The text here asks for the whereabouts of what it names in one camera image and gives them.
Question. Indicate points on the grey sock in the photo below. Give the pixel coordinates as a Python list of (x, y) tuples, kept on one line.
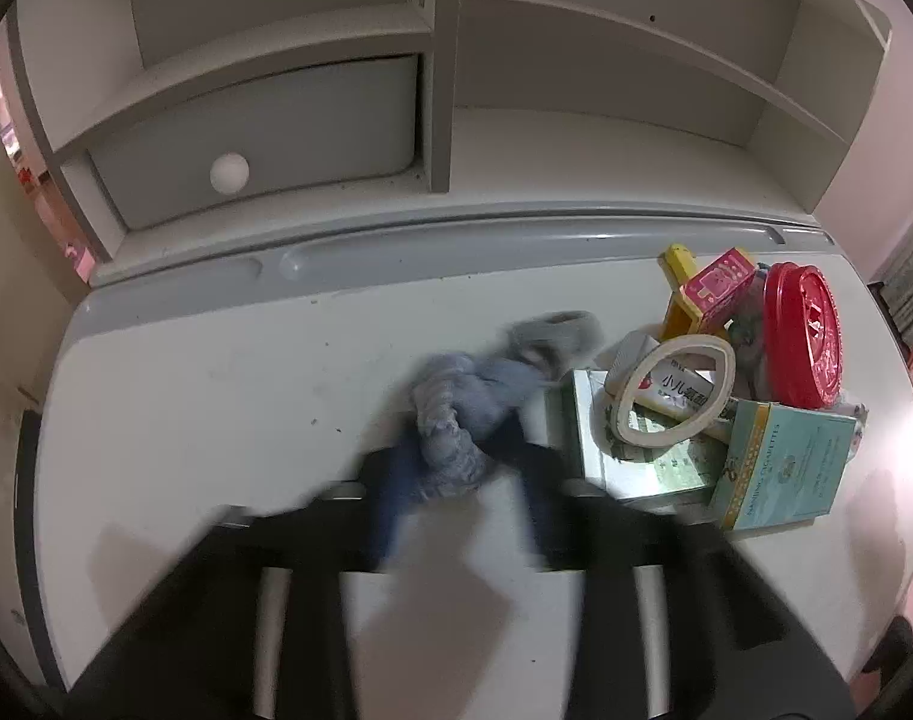
[(464, 397)]

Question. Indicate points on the pink box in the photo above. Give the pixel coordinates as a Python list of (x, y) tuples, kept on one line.
[(719, 285)]

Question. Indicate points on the red lid container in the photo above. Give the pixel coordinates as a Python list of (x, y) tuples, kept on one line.
[(801, 330)]

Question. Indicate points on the white tape roll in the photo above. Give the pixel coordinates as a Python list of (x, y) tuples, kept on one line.
[(689, 345)]

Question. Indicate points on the green box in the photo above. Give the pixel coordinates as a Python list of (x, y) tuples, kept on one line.
[(651, 474)]

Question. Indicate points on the white medicine box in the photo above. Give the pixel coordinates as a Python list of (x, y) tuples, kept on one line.
[(677, 388)]

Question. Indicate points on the white desk shelf unit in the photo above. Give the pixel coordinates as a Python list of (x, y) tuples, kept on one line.
[(576, 52)]

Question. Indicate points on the grey drawer with knob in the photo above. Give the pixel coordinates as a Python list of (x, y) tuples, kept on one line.
[(276, 127)]

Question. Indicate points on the yellow box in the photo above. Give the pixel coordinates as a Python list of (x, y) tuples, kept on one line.
[(680, 266)]

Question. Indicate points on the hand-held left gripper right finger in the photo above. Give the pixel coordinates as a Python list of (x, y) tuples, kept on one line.
[(535, 514)]

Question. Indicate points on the teal cigarette box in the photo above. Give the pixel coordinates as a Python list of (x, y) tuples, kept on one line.
[(786, 465)]

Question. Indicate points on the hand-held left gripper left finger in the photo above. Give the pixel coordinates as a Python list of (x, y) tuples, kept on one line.
[(392, 510)]

